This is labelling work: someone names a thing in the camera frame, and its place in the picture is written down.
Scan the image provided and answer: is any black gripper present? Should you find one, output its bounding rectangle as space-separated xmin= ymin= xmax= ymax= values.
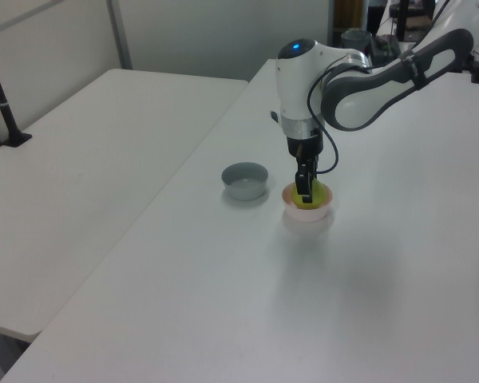
xmin=285 ymin=134 xmax=325 ymax=204

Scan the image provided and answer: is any green yellow pear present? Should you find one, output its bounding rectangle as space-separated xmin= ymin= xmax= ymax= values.
xmin=292 ymin=178 xmax=331 ymax=211

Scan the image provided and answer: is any pink plastic bowl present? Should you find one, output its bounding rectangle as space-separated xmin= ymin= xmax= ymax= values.
xmin=281 ymin=180 xmax=336 ymax=223

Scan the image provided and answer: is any grey plastic bowl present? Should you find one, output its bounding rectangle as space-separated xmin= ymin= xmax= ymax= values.
xmin=220 ymin=160 xmax=270 ymax=202

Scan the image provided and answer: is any grey waste bin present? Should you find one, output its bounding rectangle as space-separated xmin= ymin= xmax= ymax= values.
xmin=339 ymin=29 xmax=372 ymax=53

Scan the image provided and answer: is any black upright pole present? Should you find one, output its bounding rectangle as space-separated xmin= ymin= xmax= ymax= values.
xmin=396 ymin=0 xmax=411 ymax=41

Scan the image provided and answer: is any white side table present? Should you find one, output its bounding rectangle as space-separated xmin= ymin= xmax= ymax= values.
xmin=0 ymin=68 xmax=251 ymax=344

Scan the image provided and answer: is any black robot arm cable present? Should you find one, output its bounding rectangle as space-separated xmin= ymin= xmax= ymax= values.
xmin=306 ymin=53 xmax=374 ymax=176

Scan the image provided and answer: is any grey partition post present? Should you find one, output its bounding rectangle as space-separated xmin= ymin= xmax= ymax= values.
xmin=105 ymin=0 xmax=133 ymax=72

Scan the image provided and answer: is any black camera stand pole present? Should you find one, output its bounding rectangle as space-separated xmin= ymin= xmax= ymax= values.
xmin=0 ymin=33 xmax=34 ymax=148

